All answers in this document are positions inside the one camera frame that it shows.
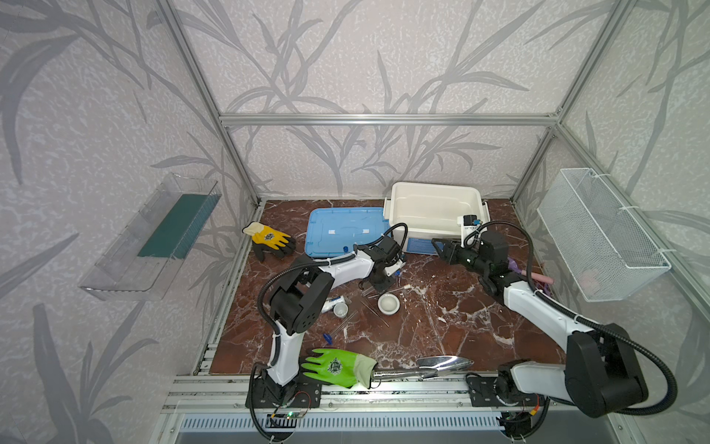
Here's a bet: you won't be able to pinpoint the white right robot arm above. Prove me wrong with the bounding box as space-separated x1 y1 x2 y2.
432 222 679 418

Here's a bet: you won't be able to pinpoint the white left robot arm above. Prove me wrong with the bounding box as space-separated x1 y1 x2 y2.
246 223 409 409

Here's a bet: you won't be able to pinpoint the purple pink plastic scoop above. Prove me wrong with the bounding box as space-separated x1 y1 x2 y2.
508 257 555 285

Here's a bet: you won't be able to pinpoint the white ceramic mortar bowl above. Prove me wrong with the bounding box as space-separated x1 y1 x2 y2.
377 293 400 316

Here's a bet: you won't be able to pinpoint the thin metal tweezers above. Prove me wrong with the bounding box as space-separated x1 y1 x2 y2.
361 298 389 327

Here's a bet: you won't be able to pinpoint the white plastic storage bin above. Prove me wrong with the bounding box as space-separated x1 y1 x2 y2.
383 182 491 255

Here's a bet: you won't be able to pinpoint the blue plastic bin lid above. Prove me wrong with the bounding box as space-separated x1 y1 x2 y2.
304 207 389 259

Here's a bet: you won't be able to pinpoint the silver metal trowel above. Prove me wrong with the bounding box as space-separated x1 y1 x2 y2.
372 355 473 382

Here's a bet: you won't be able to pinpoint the yellow black work glove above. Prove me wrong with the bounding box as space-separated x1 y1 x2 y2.
242 222 296 263

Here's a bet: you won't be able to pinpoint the green work glove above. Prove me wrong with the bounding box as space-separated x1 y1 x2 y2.
301 349 377 389

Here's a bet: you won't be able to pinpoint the white wire mesh basket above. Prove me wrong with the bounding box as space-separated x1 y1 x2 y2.
537 168 671 303

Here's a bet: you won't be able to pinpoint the clear plastic wall shelf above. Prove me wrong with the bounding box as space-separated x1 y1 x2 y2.
79 173 222 302

